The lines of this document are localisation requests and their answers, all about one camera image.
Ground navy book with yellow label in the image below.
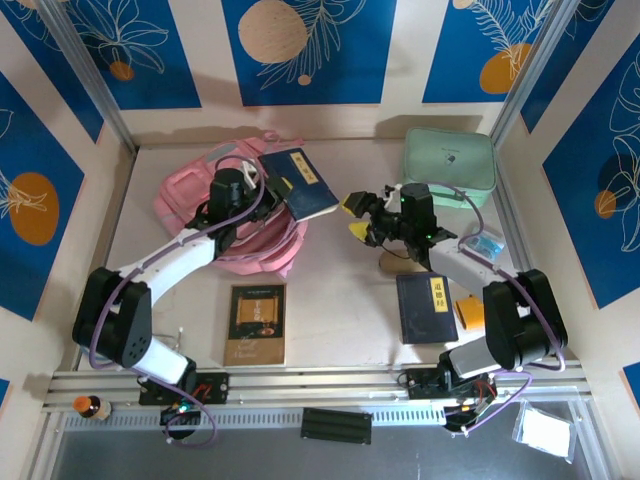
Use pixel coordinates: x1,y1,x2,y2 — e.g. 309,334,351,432
258,147,342,223
395,273,460,346

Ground pink student backpack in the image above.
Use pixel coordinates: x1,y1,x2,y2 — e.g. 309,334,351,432
158,130,309,280

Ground dark brown scroll cover book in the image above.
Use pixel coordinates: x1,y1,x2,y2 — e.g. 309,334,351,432
223,283,288,368

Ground blue tissue pack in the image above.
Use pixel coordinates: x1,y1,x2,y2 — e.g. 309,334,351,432
459,224,505,261

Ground clear plastic bag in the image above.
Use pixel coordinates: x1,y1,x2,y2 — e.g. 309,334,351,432
513,399,576,464

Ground mint green zip case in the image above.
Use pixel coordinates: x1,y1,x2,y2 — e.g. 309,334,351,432
402,126,498,211

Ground orange yellow small box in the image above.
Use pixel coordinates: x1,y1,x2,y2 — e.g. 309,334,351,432
453,294,486,331

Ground black ribbed plate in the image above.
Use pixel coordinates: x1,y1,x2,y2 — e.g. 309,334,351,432
299,407,374,446

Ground brown bottle with orange cap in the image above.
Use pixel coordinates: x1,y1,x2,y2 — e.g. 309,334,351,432
73,394,114,422

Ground blue floral wall poster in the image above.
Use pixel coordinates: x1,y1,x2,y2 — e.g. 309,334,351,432
542,47,640,310
63,0,203,111
0,69,86,322
519,0,617,135
221,0,399,108
0,0,105,145
422,0,554,105

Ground aluminium front rail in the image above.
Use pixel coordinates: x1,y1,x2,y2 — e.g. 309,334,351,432
42,366,587,412

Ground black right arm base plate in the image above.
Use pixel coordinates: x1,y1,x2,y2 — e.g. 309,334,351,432
404,367,499,401

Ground aluminium left corner post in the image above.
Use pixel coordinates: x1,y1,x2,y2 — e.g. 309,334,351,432
37,0,140,154

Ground aluminium corner post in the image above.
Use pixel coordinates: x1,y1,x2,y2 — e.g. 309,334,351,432
489,0,581,151
37,0,140,154

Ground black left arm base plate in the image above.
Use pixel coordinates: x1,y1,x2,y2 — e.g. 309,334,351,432
138,371,231,406

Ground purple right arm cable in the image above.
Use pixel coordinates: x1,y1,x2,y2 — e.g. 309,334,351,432
429,182,569,436

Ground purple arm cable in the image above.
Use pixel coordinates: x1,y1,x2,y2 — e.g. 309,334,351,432
88,154,296,449
429,182,569,436

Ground aluminium right corner post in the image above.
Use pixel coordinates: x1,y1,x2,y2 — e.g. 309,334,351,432
489,0,581,151

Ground slotted grey cable duct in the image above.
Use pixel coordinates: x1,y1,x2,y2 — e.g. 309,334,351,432
62,407,449,432

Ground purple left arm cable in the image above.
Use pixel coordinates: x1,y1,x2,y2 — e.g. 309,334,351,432
88,154,296,449

